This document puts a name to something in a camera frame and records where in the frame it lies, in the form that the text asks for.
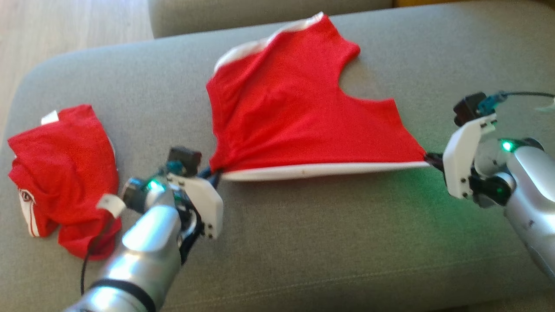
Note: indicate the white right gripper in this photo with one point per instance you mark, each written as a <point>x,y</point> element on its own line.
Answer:
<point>459,164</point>

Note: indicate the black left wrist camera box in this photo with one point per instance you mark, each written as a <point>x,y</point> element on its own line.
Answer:
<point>184,158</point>

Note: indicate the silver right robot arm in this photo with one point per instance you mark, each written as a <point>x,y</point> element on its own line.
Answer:
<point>529,190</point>

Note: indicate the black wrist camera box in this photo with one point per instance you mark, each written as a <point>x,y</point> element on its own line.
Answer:
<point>184,158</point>
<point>468,108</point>

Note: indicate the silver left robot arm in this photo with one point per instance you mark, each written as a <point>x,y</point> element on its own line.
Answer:
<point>147,247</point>

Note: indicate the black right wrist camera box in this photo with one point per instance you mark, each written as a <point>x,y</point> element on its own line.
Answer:
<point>468,108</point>

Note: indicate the red garment with white trim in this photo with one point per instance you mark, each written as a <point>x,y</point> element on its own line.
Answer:
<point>282,108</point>

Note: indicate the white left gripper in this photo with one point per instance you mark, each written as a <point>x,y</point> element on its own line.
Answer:
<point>204,208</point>

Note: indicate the red jersey with black lettering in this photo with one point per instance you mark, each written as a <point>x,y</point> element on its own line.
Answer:
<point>65,173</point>

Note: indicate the grey sofa seat cushion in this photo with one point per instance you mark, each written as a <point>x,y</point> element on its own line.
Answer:
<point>303,242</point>
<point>260,15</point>

